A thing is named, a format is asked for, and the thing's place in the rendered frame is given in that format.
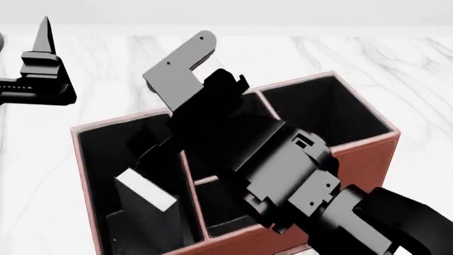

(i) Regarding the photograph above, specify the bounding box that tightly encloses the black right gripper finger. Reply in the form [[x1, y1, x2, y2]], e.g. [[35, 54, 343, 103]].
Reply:
[[126, 126, 182, 171]]

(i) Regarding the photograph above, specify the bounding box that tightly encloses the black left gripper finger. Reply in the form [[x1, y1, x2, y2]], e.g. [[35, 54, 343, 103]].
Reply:
[[20, 15, 62, 79]]

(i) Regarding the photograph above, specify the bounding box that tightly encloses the red-brown compartment caddy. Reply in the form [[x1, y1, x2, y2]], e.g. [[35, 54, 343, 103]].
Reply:
[[69, 70, 403, 255]]

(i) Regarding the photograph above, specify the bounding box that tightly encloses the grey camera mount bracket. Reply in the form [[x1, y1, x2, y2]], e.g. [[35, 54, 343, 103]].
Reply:
[[142, 30, 218, 113]]

